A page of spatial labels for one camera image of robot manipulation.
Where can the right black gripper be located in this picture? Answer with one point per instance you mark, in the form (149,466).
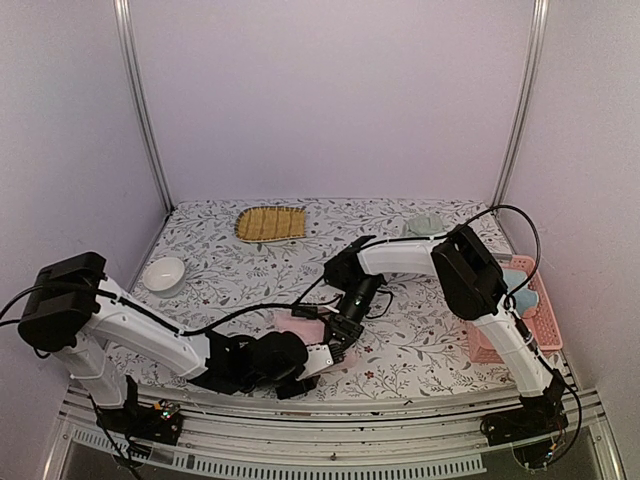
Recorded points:
(334,329)

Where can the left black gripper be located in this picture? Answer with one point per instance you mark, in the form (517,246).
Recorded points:
(297,391)

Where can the pink towel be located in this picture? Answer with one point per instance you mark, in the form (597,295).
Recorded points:
(311,332)

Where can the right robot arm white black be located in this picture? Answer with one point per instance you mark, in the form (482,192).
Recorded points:
(474,289)

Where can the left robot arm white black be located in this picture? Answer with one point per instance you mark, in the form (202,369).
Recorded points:
(75,305)

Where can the light green towel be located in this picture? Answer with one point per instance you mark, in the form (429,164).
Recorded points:
(430,224)

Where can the woven bamboo tray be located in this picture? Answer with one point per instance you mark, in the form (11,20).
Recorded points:
(270,224)

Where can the white ceramic bowl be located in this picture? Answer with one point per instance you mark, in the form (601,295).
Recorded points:
(165,277)

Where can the blue rolled towel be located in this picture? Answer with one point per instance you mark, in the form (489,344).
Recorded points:
(526,299)

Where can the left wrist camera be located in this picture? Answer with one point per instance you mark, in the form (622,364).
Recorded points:
(321,361)

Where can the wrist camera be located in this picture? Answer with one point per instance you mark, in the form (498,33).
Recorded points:
(321,361)
(314,312)

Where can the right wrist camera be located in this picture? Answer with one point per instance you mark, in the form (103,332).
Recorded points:
(314,312)

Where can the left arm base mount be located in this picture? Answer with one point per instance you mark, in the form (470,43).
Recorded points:
(160,423)

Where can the aluminium front rail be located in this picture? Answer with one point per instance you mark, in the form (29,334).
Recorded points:
(262,438)

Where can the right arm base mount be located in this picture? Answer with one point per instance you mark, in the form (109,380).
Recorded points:
(521,424)

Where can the right aluminium frame post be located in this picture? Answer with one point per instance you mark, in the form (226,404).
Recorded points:
(532,62)

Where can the aluminium frame post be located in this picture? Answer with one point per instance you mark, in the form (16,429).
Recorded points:
(124,25)
(532,62)

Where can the left aluminium frame post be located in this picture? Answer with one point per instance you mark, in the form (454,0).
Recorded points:
(124,25)

